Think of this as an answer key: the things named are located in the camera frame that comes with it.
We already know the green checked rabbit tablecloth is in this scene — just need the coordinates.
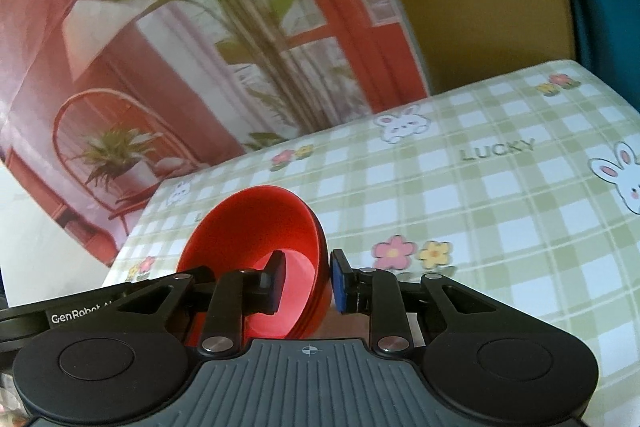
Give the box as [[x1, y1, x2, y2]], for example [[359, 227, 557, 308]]
[[102, 59, 640, 427]]

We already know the printed plant backdrop cloth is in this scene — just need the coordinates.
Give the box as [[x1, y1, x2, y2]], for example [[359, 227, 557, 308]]
[[0, 0, 432, 268]]

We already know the red plastic bowl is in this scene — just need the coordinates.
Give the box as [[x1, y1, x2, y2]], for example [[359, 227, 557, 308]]
[[292, 202, 328, 339], [300, 227, 332, 339], [176, 186, 322, 341]]

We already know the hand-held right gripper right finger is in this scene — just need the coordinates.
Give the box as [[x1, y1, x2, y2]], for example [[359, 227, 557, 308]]
[[330, 249, 507, 354]]

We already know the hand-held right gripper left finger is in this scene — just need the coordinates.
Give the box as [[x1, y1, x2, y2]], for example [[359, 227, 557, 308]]
[[116, 251, 287, 356]]

